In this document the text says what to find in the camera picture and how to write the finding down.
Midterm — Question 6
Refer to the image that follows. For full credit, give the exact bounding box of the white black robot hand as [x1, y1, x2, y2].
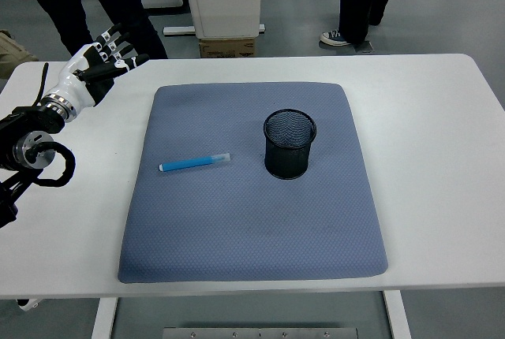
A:
[46, 22, 151, 123]

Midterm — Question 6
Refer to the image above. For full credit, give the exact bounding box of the blue marker with clear cap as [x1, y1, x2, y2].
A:
[158, 152, 232, 173]

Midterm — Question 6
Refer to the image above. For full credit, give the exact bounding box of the black mesh pen holder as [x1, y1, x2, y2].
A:
[263, 108, 318, 181]

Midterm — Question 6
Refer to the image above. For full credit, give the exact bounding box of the person in dark trousers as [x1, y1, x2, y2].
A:
[15, 0, 169, 60]

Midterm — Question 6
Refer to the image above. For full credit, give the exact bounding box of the beige fabric object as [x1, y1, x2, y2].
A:
[0, 29, 39, 80]

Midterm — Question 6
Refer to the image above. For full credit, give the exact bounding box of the brown cardboard box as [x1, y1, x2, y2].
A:
[198, 37, 256, 59]

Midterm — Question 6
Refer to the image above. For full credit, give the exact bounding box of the blue-grey quilted mat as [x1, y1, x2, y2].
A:
[117, 81, 389, 285]

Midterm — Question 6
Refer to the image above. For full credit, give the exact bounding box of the small white black object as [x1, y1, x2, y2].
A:
[15, 297, 40, 312]

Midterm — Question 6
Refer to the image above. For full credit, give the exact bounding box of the white table leg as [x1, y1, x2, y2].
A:
[381, 289, 412, 339]
[91, 297, 118, 339]

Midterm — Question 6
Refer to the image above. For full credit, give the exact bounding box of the white pedestal base bar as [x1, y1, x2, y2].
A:
[163, 23, 266, 37]

